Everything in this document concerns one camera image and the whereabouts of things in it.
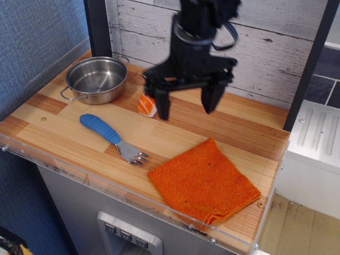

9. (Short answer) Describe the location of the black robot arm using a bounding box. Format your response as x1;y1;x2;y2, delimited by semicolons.
142;1;241;120

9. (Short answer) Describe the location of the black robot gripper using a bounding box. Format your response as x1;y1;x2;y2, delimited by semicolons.
143;14;237;120

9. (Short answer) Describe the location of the orange knitted cloth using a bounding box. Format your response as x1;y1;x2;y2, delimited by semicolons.
148;138;261;232

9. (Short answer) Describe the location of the dark metal frame post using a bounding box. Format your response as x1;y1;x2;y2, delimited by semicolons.
83;0;112;57
283;0;339;132

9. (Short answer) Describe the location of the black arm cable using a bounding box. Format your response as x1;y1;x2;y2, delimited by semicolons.
211;21;239;52

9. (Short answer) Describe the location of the salmon nigiri sushi toy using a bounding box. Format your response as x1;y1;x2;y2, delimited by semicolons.
137;93;157;117

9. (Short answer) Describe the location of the small stainless steel pot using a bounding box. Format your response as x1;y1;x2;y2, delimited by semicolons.
60;55;130;105

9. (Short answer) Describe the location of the dark metal frame post right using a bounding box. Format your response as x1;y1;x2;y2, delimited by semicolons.
283;0;339;132

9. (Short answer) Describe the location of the grey cabinet with button panel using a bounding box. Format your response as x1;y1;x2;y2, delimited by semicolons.
36;163;253;255

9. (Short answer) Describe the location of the clear acrylic table guard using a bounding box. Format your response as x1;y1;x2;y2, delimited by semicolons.
0;134;290;255

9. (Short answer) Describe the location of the white grooved side unit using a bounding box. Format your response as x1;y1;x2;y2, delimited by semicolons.
275;100;339;218

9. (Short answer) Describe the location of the dark metal frame post left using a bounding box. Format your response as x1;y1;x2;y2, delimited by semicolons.
83;0;112;57

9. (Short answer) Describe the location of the blue handled metal fork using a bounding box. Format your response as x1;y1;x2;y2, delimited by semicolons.
80;114;149;166

